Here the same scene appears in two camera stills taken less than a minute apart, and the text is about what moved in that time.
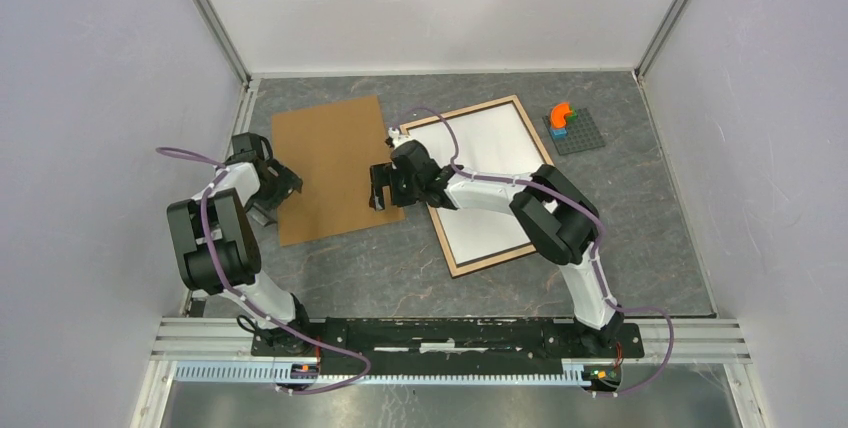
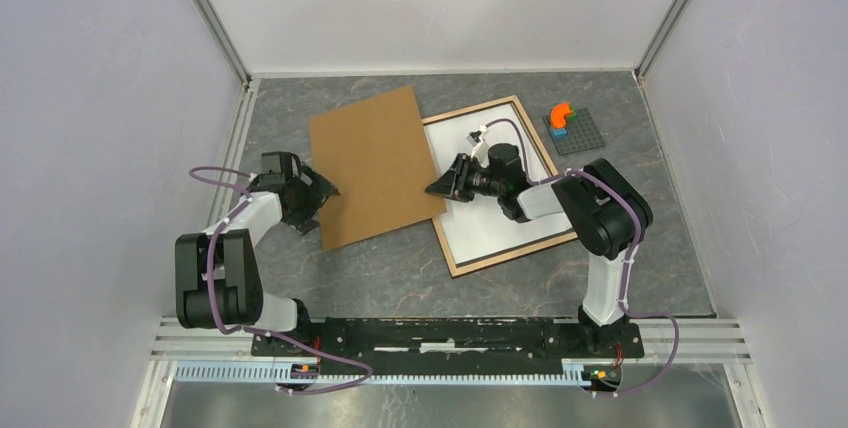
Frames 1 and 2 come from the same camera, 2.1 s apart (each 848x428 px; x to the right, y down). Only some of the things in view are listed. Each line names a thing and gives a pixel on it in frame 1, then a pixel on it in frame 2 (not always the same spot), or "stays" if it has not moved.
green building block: x=573 y=117 stays
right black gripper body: x=404 y=193 -> x=481 y=183
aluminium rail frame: x=703 y=340 stays
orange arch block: x=557 y=115 stays
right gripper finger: x=376 y=198 -> x=444 y=185
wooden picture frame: x=493 y=138 stays
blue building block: x=559 y=134 stays
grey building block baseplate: x=582 y=133 stays
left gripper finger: x=285 y=179 -> x=318 y=186
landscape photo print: x=490 y=142 stays
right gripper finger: x=381 y=174 -> x=461 y=165
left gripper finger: x=261 y=215 -> x=304 y=224
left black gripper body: x=264 y=197 -> x=305 y=203
